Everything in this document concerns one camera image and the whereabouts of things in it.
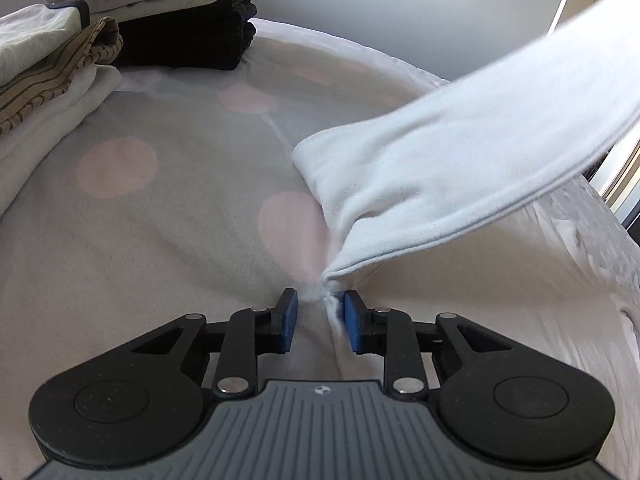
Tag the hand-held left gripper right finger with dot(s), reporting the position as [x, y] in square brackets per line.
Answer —
[354, 325]

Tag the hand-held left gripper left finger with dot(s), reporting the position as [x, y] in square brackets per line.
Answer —
[288, 321]

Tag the white garment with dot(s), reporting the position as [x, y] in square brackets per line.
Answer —
[465, 170]

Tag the black folded clothes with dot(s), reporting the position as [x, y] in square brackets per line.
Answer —
[190, 35]

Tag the cream folded clothes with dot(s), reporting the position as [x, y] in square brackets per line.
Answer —
[45, 90]

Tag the pink dotted white bed sheet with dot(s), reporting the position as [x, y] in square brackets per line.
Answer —
[165, 200]

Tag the brown striped folded garment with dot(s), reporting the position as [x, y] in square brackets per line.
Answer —
[55, 77]

